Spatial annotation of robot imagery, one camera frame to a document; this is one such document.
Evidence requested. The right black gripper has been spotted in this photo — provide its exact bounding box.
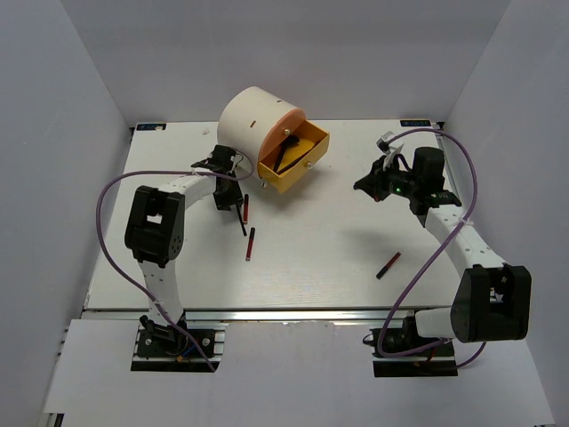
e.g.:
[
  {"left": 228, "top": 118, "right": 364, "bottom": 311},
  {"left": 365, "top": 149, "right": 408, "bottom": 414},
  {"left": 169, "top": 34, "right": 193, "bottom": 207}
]
[{"left": 355, "top": 154, "right": 420, "bottom": 203}]

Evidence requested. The thin black liner brush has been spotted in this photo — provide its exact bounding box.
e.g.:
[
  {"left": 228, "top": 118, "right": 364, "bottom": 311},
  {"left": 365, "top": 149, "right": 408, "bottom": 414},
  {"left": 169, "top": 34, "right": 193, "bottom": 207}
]
[{"left": 236, "top": 205, "right": 248, "bottom": 237}]

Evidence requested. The yellow drawer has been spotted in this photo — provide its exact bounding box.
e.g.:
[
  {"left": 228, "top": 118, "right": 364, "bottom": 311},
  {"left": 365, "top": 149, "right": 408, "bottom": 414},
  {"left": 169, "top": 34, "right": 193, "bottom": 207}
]
[{"left": 257, "top": 121, "right": 330, "bottom": 193}]

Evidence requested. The orange top drawer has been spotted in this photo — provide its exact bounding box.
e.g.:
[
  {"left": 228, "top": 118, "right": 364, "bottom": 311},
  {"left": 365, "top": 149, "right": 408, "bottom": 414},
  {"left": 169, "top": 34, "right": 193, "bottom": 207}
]
[{"left": 258, "top": 108, "right": 306, "bottom": 162}]

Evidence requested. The black round-head makeup brush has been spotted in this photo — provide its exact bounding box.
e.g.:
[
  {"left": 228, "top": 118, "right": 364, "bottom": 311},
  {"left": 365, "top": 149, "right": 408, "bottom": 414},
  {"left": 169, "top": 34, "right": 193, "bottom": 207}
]
[{"left": 273, "top": 136, "right": 301, "bottom": 174}]

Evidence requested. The black small makeup brush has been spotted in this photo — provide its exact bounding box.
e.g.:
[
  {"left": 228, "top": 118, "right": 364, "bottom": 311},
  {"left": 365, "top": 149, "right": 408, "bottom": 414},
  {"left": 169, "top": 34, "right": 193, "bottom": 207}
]
[{"left": 277, "top": 153, "right": 308, "bottom": 175}]

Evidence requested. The black fan makeup brush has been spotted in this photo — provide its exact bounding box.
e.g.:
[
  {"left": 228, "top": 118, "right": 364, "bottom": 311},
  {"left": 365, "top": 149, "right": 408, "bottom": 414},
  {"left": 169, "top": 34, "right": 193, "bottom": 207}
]
[{"left": 283, "top": 135, "right": 308, "bottom": 149}]

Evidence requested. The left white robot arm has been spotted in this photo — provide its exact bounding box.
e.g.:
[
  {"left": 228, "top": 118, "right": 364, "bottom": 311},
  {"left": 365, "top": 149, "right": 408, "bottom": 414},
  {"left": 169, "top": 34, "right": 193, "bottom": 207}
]
[{"left": 124, "top": 145, "right": 243, "bottom": 355}]

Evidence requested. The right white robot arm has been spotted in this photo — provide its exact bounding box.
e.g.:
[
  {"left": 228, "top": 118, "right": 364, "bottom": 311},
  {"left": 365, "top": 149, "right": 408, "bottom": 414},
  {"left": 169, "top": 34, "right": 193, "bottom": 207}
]
[{"left": 354, "top": 147, "right": 532, "bottom": 355}]

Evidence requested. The red lip gloss centre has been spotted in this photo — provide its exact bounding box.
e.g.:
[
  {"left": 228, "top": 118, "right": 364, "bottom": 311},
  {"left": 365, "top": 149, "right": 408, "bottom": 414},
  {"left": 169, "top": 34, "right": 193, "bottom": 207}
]
[{"left": 242, "top": 194, "right": 249, "bottom": 224}]

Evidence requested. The red lip gloss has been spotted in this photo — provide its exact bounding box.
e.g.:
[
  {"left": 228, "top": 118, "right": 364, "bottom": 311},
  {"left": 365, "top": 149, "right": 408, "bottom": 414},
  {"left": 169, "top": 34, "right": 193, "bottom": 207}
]
[
  {"left": 245, "top": 227, "right": 256, "bottom": 262},
  {"left": 242, "top": 194, "right": 249, "bottom": 224},
  {"left": 376, "top": 252, "right": 401, "bottom": 280}
]

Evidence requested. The red lip gloss lower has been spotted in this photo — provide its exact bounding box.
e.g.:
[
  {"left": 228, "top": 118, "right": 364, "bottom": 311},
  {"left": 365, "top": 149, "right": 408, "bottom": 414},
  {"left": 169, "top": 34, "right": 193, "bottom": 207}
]
[{"left": 245, "top": 227, "right": 256, "bottom": 262}]

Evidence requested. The blue label right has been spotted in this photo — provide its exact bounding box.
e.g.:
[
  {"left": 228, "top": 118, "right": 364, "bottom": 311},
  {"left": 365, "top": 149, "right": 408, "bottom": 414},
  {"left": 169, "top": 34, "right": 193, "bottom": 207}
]
[{"left": 399, "top": 119, "right": 432, "bottom": 128}]

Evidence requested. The blue label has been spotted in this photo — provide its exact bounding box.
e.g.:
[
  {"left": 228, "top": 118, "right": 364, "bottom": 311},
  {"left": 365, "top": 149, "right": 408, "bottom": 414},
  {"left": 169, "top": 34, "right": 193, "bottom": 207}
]
[
  {"left": 399, "top": 119, "right": 432, "bottom": 128},
  {"left": 135, "top": 123, "right": 166, "bottom": 132}
]

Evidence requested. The white cylindrical drawer organizer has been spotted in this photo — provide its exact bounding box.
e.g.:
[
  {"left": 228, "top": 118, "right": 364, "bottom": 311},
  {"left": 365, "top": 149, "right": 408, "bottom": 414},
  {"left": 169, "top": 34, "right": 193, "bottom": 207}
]
[{"left": 217, "top": 86, "right": 300, "bottom": 178}]

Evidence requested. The red lip gloss right front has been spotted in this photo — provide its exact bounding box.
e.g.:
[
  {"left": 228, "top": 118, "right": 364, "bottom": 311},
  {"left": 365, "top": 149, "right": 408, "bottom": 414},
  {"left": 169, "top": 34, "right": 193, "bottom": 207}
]
[{"left": 376, "top": 252, "right": 401, "bottom": 280}]

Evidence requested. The blue label left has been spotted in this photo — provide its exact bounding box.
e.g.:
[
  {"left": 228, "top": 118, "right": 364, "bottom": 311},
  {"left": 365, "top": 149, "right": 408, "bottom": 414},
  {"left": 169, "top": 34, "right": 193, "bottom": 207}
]
[{"left": 135, "top": 123, "right": 166, "bottom": 132}]

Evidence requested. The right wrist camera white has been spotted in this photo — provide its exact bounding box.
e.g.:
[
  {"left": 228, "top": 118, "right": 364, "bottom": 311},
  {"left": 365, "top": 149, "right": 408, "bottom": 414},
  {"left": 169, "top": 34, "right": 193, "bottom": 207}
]
[{"left": 376, "top": 132, "right": 405, "bottom": 170}]

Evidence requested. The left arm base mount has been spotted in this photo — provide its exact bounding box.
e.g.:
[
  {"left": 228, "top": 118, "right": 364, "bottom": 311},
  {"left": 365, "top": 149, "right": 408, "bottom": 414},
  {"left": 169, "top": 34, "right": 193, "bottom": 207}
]
[{"left": 131, "top": 315, "right": 225, "bottom": 374}]

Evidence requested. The aluminium table frame rail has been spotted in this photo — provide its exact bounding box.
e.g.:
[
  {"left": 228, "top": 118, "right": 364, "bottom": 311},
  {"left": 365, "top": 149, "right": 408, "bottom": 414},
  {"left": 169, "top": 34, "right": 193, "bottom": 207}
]
[{"left": 79, "top": 120, "right": 506, "bottom": 324}]

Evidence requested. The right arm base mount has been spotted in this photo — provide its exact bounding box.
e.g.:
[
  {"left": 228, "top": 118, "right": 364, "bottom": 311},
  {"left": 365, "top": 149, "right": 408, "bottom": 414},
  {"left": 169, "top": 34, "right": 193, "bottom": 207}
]
[{"left": 362, "top": 314, "right": 458, "bottom": 378}]

